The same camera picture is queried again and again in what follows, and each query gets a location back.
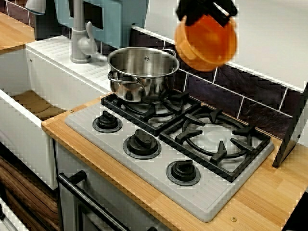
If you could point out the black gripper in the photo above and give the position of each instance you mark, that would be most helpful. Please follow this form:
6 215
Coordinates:
207 4

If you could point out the orange plastic toy pot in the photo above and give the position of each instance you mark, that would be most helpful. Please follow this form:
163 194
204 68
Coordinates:
207 45

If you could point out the teal box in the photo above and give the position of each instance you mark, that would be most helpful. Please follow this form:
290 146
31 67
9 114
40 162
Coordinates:
120 21

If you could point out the stainless steel cooking pot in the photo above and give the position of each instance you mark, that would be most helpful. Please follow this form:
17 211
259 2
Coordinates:
144 79

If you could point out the dark tiled backsplash panel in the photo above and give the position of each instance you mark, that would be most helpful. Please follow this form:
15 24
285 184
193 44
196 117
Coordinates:
260 96

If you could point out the black burner grate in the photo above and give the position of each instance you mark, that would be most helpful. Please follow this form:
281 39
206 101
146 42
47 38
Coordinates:
149 111
219 154

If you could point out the grey toy faucet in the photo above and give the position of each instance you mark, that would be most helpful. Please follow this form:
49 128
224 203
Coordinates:
78 29

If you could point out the black stove knob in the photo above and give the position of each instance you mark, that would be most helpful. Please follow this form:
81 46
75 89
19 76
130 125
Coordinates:
106 121
183 170
142 143

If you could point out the black side panel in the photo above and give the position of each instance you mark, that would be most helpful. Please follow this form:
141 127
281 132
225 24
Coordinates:
291 134

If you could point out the white toy sink basin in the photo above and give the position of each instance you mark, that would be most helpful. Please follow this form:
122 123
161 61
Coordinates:
48 72

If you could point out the white plastic cup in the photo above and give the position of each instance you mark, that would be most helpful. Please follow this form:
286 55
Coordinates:
36 6

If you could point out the grey toy stove panel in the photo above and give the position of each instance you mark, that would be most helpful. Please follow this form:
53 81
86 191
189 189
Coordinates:
192 197

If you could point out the wooden kitchen countertop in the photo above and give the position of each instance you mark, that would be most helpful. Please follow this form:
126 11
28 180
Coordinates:
264 204

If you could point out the wooden table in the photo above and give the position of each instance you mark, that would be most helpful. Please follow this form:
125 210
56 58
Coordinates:
12 33

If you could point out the white oven cabinet front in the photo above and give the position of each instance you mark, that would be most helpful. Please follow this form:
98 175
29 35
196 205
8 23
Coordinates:
69 163

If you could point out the aluminium frame rail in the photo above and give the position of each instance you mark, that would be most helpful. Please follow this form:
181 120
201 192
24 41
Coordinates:
9 216

